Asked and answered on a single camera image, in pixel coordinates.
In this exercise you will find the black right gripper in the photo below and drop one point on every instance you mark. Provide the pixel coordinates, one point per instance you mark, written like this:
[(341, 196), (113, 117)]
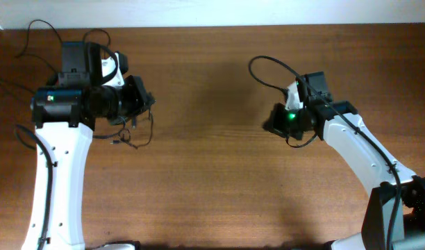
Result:
[(275, 123)]

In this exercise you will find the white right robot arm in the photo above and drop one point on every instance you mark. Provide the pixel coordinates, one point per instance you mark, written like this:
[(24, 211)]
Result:
[(395, 215)]

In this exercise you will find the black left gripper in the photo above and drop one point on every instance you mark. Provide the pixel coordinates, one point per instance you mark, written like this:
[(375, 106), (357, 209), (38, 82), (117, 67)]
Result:
[(142, 100)]

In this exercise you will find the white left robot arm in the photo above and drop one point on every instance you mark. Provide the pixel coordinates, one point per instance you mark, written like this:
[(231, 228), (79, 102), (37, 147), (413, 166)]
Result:
[(93, 83)]

